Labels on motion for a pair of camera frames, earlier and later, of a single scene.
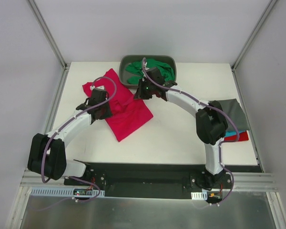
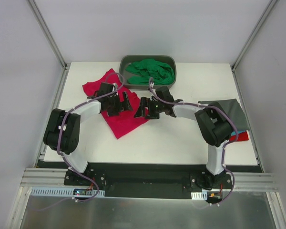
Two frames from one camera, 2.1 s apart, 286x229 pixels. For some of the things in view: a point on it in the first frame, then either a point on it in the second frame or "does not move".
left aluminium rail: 30,179 does not move
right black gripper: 141,93 -> 149,109
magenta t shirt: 128,114 does not move
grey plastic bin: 125,74 does not move
